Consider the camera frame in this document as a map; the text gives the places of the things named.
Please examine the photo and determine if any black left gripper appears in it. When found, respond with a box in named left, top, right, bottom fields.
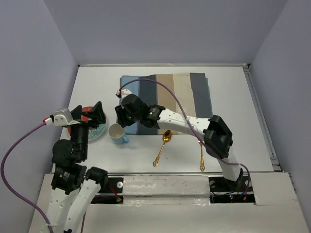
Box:
left=70, top=100, right=106, bottom=159

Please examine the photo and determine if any red floral plate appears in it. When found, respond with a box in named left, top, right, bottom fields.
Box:
left=67, top=106, right=108, bottom=142

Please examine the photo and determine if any blue white mug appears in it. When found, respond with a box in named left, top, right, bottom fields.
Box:
left=108, top=123, right=129, bottom=144

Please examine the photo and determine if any gold spoon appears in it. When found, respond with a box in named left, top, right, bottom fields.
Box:
left=153, top=130, right=172, bottom=167

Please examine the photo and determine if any striped blue beige cloth placemat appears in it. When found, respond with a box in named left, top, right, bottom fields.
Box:
left=119, top=72, right=214, bottom=135

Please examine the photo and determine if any gold fork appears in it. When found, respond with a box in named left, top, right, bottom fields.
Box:
left=199, top=141, right=206, bottom=172

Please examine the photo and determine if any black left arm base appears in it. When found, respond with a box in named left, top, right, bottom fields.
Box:
left=91, top=176, right=124, bottom=204

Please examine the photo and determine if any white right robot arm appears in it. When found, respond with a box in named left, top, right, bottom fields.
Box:
left=115, top=92, right=243, bottom=190

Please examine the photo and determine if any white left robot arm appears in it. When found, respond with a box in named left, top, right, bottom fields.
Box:
left=41, top=101, right=108, bottom=233

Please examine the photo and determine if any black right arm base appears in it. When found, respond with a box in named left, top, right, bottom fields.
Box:
left=209, top=176, right=256, bottom=204

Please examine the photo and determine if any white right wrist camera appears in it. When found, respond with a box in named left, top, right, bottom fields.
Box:
left=116, top=89, right=132, bottom=99

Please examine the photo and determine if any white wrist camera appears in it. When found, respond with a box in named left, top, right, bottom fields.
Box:
left=52, top=108, right=73, bottom=127
left=116, top=89, right=132, bottom=99

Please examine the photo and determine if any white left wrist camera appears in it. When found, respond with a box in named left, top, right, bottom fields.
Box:
left=52, top=108, right=73, bottom=127

